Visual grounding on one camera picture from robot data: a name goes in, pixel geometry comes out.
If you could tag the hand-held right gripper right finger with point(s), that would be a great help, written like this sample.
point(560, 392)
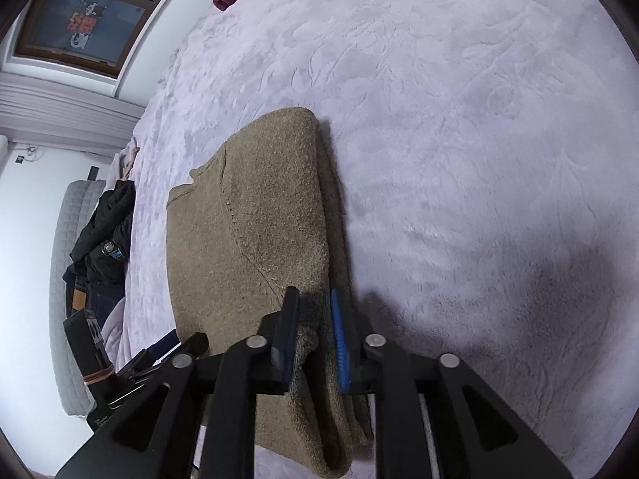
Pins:
point(342, 349)

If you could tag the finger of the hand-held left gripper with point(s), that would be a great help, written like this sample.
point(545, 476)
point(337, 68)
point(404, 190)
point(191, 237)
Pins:
point(159, 349)

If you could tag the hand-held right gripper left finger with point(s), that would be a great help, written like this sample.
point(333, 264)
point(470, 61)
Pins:
point(283, 364)

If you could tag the tan knitted sweater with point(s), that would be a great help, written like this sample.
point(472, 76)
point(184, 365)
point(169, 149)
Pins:
point(269, 219)

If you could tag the blue jeans with leather patch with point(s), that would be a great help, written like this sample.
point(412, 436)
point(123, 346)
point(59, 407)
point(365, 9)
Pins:
point(100, 294)

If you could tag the black clothing heap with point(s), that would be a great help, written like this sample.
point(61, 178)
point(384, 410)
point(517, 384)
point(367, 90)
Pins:
point(107, 224)

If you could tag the grey padded headboard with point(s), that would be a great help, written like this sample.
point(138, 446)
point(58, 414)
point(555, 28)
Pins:
point(67, 219)

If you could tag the white crumpled cloth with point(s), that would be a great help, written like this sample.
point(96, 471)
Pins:
point(127, 157)

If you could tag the lavender plush blanket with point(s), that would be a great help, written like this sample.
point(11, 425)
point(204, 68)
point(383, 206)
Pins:
point(474, 159)

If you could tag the white curtain valance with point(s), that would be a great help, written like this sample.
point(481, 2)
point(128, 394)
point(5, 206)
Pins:
point(60, 110)

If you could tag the dark framed window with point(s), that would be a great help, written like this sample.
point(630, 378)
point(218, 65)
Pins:
point(75, 30)

